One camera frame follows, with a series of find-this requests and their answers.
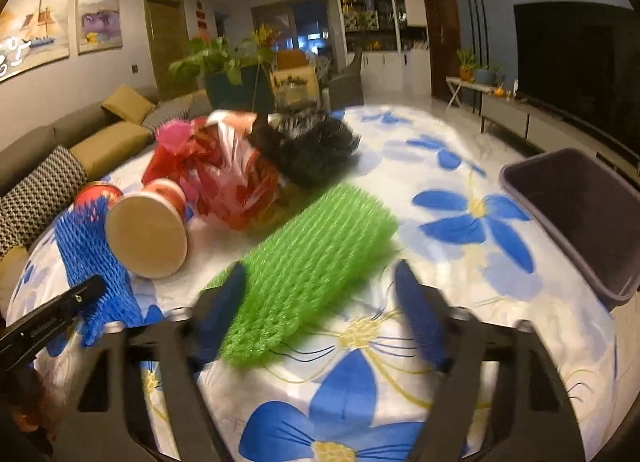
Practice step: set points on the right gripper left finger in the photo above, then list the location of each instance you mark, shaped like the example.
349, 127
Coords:
106, 417

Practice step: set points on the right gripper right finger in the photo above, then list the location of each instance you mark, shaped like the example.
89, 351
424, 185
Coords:
500, 397

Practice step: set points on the blue foam net sleeve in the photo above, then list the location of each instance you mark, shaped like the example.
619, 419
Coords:
81, 239

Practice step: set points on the green foam net sleeve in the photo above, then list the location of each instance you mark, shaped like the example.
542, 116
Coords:
306, 267

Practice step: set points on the pink plastic bag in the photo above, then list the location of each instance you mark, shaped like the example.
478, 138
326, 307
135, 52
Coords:
173, 135

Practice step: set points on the black plastic trash bag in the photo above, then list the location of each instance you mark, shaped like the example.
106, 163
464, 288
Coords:
310, 148

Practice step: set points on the dark purple trash bin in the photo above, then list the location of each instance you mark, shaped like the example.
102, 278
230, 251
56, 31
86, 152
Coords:
589, 211

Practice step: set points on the person's left hand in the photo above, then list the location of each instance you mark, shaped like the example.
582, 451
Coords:
32, 407

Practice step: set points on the black white patterned cushion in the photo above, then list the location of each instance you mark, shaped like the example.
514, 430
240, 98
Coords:
29, 207

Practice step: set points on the red white paper cup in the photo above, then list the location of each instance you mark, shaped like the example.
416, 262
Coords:
145, 230

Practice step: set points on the grey sectional sofa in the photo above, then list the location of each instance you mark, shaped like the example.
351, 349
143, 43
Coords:
25, 154

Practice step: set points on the yellow seat cushion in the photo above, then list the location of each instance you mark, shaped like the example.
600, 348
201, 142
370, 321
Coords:
105, 150

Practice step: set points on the white blue floral tablecloth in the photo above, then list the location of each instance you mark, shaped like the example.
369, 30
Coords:
361, 290

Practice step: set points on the yellow back cushion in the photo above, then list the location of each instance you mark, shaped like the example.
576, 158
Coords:
128, 105

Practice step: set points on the red plastic bag pile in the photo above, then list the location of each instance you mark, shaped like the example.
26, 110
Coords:
221, 174

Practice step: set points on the houndstooth cushion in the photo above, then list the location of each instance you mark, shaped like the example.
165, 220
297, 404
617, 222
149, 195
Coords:
166, 111

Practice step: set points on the grey tv console cabinet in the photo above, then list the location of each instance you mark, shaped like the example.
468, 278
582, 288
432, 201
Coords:
548, 133

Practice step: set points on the potted pothos green planter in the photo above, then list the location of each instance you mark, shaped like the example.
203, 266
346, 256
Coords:
235, 78

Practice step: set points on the blue potted plant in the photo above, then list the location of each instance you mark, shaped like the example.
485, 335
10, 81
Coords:
491, 76

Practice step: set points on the wooden interior door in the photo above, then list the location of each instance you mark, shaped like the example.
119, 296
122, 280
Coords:
167, 36

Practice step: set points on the orange potted plant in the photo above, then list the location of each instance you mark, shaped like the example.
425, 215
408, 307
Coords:
468, 63

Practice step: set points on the large black television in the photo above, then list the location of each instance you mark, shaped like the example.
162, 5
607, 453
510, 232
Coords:
582, 59

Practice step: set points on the yellow armchair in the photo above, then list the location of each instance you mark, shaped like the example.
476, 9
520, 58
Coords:
296, 88

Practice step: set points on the grey dining chair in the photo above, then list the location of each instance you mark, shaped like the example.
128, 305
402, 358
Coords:
345, 89

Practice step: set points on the orange dining chair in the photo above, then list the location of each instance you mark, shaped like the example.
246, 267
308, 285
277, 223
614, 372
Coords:
290, 59

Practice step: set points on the yellow flower bouquet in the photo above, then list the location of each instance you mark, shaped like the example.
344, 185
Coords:
265, 36

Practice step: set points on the dark wooden entrance door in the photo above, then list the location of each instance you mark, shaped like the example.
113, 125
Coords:
443, 28

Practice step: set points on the display cabinet with shelves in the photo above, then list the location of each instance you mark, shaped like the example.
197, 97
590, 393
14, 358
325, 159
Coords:
370, 26

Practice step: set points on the sailboat wall painting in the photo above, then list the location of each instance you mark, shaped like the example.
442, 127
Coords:
33, 33

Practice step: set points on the purple landscape wall painting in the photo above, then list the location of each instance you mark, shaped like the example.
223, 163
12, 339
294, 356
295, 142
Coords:
98, 26

